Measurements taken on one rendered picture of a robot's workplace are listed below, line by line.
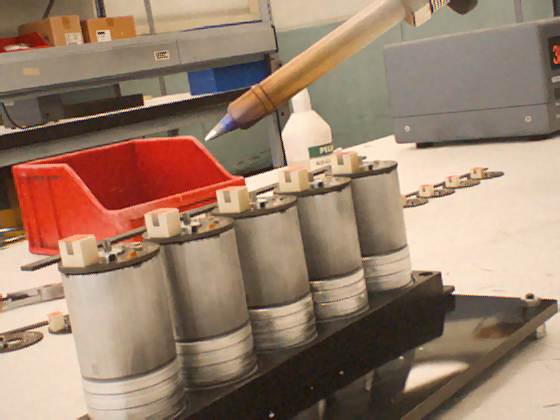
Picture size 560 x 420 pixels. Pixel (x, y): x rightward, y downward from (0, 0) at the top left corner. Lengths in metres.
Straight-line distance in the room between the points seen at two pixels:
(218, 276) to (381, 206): 0.08
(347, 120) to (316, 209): 5.94
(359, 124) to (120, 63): 3.31
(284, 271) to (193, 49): 3.00
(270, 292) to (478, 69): 0.55
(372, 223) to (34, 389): 0.14
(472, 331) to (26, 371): 0.17
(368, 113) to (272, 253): 5.85
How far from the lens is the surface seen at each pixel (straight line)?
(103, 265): 0.22
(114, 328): 0.22
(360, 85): 6.11
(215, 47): 3.33
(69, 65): 2.94
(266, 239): 0.26
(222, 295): 0.24
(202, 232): 0.24
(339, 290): 0.29
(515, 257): 0.42
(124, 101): 3.20
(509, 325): 0.30
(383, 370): 0.27
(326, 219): 0.28
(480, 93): 0.80
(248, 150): 6.40
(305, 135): 0.62
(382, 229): 0.31
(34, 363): 0.38
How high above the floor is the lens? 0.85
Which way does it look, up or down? 9 degrees down
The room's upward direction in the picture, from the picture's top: 9 degrees counter-clockwise
